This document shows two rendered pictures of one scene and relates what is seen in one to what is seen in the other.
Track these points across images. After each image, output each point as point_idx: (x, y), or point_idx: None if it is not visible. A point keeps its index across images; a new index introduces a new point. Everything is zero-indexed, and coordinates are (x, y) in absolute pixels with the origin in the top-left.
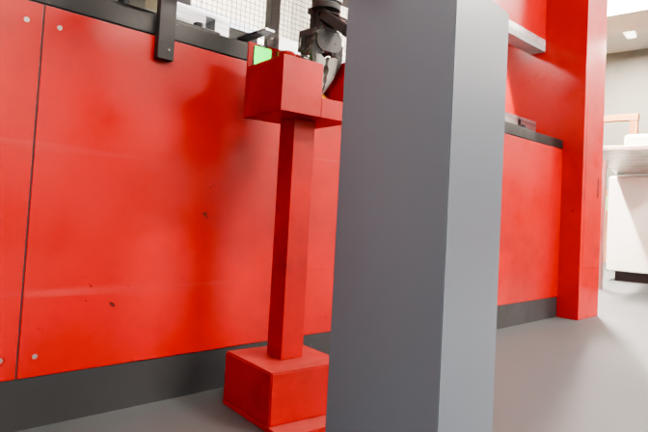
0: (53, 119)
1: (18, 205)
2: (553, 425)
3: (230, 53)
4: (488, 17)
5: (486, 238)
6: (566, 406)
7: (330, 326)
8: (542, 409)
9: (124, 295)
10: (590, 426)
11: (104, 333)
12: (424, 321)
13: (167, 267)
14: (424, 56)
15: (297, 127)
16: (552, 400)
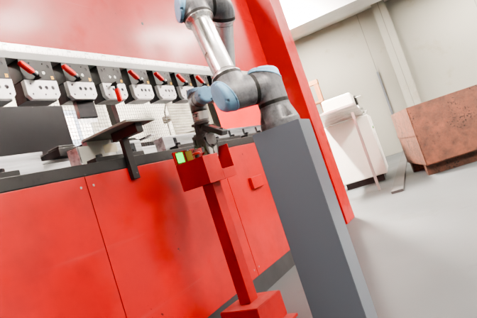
0: (108, 231)
1: (111, 282)
2: (374, 275)
3: (157, 160)
4: (307, 126)
5: (337, 209)
6: (373, 266)
7: None
8: (365, 272)
9: (165, 306)
10: (387, 269)
11: None
12: (335, 248)
13: (174, 284)
14: (297, 152)
15: (214, 187)
16: (365, 267)
